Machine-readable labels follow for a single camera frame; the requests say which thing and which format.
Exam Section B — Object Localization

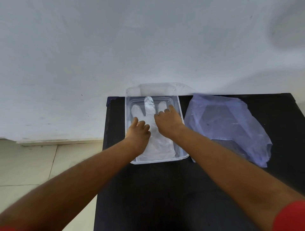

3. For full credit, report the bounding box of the translucent plastic bag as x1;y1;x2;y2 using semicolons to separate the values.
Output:
184;93;273;168

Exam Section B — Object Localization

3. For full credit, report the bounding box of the red shirt sleeve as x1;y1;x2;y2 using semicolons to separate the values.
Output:
272;200;305;231

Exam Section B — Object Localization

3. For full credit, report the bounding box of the transparent plastic glove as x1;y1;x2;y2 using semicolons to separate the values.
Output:
131;96;176;162

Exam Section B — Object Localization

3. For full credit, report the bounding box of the person's right hand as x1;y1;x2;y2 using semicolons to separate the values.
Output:
154;104;186;140

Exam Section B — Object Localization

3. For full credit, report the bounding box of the person's left forearm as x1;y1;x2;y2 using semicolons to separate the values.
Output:
0;138;139;231

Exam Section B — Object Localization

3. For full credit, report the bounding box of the clear plastic container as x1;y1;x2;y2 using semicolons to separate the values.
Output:
125;95;190;165

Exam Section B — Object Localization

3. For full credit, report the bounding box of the person's right forearm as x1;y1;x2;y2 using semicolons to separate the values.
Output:
170;125;305;231

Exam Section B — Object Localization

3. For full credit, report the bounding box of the clear plastic container lid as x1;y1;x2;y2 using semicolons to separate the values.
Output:
125;82;196;97

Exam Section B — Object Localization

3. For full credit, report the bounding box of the person's left hand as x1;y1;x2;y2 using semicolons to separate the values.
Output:
125;117;151;154

